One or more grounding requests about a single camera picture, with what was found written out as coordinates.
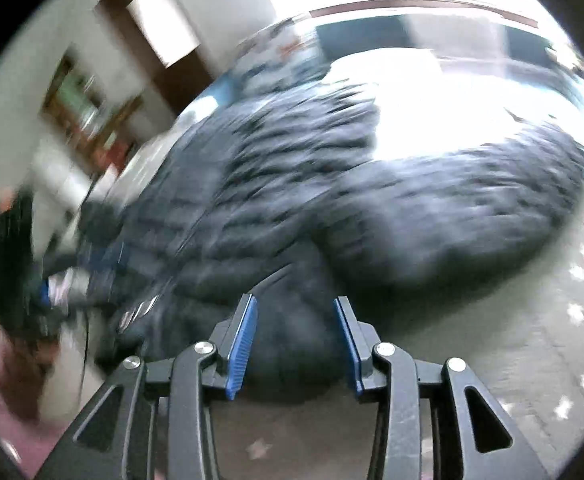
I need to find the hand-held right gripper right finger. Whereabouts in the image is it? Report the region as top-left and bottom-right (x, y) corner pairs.
(334, 296), (552, 480)

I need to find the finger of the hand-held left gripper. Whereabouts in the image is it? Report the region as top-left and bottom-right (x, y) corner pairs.
(42, 245), (123, 313)

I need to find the framed wall picture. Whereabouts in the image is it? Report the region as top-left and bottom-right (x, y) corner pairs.
(41, 52), (145, 173)

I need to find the teal headboard cushion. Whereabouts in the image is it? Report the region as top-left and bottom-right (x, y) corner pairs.
(317, 22), (409, 58)

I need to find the brown wooden door frame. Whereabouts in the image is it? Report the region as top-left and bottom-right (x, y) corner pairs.
(94, 0), (215, 111)

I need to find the black cable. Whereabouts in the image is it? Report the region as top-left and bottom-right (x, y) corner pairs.
(79, 305), (93, 406)

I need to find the person's left forearm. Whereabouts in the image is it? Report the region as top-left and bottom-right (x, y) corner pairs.
(0, 335), (70, 478)

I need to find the black puffer jacket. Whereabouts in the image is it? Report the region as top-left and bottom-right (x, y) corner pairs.
(79, 77), (584, 405)

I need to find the butterfly print pillow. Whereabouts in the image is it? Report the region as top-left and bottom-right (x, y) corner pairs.
(232, 17), (330, 96)

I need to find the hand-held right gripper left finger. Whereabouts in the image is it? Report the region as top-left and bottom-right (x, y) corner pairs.
(37, 294), (258, 480)

